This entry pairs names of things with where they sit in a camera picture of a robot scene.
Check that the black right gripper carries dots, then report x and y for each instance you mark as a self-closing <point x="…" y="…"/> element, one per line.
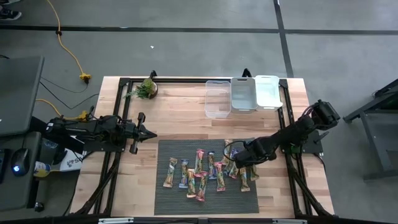
<point x="252" y="154"/>

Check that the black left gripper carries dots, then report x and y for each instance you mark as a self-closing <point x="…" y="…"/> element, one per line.
<point x="135" y="133"/>

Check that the blue-trimmed granola bar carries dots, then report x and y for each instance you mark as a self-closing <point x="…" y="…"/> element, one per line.
<point x="211" y="165"/>
<point x="234" y="153"/>
<point x="184" y="173"/>

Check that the orange-trimmed granola bar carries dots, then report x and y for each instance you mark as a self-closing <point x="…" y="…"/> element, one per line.
<point x="191" y="185"/>
<point x="254" y="174"/>
<point x="170" y="172"/>
<point x="227" y="147"/>
<point x="244" y="182"/>

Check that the red-trimmed granola bar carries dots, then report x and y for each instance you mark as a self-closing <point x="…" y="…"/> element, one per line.
<point x="202" y="188"/>
<point x="233" y="171"/>
<point x="220" y="177"/>
<point x="199" y="160"/>

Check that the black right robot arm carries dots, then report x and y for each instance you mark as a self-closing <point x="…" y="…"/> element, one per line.
<point x="295" y="130"/>

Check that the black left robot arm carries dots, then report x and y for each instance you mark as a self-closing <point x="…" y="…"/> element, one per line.
<point x="93" y="129"/>

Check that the potted succulent plant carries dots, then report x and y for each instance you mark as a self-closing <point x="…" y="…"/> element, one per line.
<point x="146" y="88"/>

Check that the clear plastic bin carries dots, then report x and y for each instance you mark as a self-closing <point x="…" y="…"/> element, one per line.
<point x="217" y="109"/>

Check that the grey plastic bin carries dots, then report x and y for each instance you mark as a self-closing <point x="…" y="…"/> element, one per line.
<point x="244" y="96"/>

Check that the white plastic bin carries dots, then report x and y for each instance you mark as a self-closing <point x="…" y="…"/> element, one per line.
<point x="268" y="93"/>

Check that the grey woven placemat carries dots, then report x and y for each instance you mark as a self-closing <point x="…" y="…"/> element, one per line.
<point x="174" y="205"/>

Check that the white printed box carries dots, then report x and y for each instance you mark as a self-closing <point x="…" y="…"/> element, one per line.
<point x="73" y="161"/>

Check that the yellow white bottle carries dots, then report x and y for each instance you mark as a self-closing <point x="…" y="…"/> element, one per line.
<point x="42" y="169"/>

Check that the black metal cart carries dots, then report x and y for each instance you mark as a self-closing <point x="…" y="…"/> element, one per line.
<point x="377" y="140"/>

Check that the black caster wheel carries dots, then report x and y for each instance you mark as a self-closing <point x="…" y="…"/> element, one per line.
<point x="39" y="207"/>

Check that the black computer mouse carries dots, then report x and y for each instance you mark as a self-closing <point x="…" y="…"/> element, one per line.
<point x="20" y="161"/>

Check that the grey side desk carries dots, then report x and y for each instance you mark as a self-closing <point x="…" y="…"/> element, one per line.
<point x="15" y="193"/>

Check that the person's shoe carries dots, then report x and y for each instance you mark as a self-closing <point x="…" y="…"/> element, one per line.
<point x="4" y="1"/>
<point x="9" y="14"/>

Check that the black aluminium table frame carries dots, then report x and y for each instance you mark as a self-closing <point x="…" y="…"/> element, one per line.
<point x="174" y="80"/>

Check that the silver metal bracket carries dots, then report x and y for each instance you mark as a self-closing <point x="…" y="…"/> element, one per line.
<point x="289" y="221"/>
<point x="115" y="221"/>

